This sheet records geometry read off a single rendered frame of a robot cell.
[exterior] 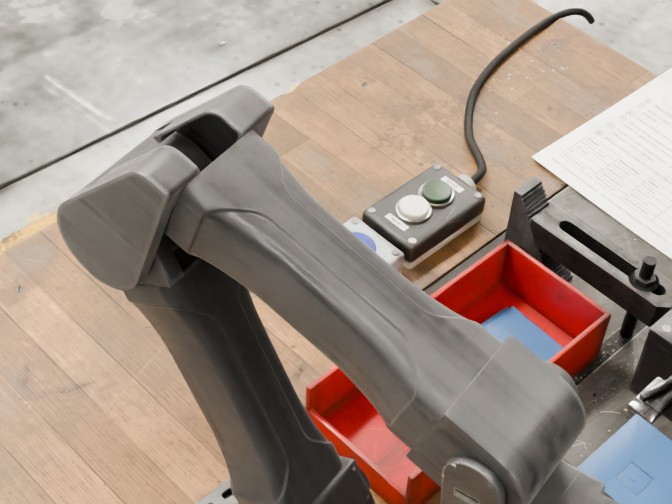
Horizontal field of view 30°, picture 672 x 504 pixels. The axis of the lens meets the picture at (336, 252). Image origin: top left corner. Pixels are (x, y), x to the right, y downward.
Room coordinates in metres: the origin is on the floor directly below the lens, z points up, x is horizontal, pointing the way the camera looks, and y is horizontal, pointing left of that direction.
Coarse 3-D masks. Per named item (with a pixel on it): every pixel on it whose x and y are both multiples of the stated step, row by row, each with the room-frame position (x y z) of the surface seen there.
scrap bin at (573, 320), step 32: (512, 256) 0.78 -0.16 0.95; (448, 288) 0.73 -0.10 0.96; (480, 288) 0.76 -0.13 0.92; (512, 288) 0.78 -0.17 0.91; (544, 288) 0.75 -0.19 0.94; (480, 320) 0.74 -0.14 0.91; (544, 320) 0.75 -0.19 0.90; (576, 320) 0.73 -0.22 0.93; (608, 320) 0.71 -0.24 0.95; (576, 352) 0.68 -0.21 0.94; (320, 384) 0.62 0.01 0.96; (352, 384) 0.65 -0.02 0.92; (320, 416) 0.61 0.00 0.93; (352, 416) 0.63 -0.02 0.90; (352, 448) 0.58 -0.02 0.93; (384, 448) 0.59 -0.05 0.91; (384, 480) 0.55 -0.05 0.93; (416, 480) 0.53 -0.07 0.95
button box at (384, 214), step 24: (432, 168) 0.91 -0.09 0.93; (480, 168) 0.93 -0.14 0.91; (408, 192) 0.88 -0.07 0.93; (456, 192) 0.88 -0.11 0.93; (384, 216) 0.84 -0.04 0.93; (432, 216) 0.85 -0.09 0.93; (456, 216) 0.85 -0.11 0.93; (480, 216) 0.87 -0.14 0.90; (408, 240) 0.81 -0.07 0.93; (432, 240) 0.82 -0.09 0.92; (408, 264) 0.80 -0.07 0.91
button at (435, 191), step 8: (424, 184) 0.88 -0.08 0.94; (432, 184) 0.88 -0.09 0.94; (440, 184) 0.88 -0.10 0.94; (448, 184) 0.88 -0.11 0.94; (424, 192) 0.87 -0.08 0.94; (432, 192) 0.87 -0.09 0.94; (440, 192) 0.87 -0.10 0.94; (448, 192) 0.87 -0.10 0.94; (432, 200) 0.86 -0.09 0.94; (440, 200) 0.86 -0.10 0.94; (448, 200) 0.87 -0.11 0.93
